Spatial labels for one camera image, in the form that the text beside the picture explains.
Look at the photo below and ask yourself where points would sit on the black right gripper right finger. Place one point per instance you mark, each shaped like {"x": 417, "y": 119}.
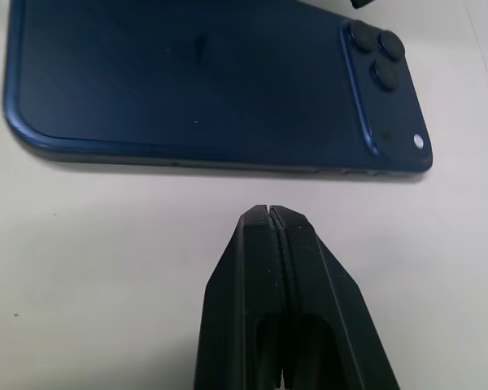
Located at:
{"x": 321, "y": 292}

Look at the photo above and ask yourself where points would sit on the dark blue smartphone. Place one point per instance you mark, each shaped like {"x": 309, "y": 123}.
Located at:
{"x": 195, "y": 89}

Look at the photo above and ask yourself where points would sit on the black object at edge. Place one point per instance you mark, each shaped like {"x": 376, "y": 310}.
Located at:
{"x": 358, "y": 3}

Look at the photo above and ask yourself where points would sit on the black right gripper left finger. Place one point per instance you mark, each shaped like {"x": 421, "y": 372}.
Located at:
{"x": 244, "y": 284}

